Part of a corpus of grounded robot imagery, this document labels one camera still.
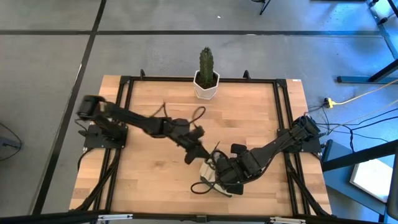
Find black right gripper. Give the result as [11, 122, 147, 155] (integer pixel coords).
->
[214, 143, 251, 197]

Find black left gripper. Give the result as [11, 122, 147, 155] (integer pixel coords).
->
[169, 118, 212, 166]

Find cream green canvas gardening bag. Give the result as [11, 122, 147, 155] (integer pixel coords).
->
[198, 151, 234, 198]

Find white hexagonal plant pot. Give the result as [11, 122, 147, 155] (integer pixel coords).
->
[193, 70, 221, 101]

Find green column cactus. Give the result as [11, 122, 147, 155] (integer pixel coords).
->
[198, 46, 215, 90]

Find dark metal stand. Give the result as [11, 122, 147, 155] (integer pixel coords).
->
[321, 139, 398, 218]

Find black chair base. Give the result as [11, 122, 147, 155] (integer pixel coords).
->
[250, 0, 272, 16]

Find grey floor object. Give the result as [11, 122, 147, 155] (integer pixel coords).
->
[0, 136, 22, 151]

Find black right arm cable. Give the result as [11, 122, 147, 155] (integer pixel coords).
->
[190, 179, 224, 195]

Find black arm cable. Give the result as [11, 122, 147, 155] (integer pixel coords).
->
[149, 101, 206, 128]
[190, 179, 224, 195]

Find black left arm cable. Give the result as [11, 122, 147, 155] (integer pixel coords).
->
[149, 101, 206, 128]

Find silver frame corner bracket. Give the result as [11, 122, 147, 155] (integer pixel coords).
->
[269, 217, 307, 224]
[97, 213, 134, 223]

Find black aluminium table frame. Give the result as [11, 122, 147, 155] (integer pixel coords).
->
[70, 68, 335, 224]

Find black floor cables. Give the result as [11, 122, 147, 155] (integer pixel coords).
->
[307, 105, 398, 154]

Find thin black floor cable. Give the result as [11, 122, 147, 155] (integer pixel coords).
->
[0, 122, 23, 162]

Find dark metal desk frame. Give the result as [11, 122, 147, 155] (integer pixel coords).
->
[336, 0, 398, 84]

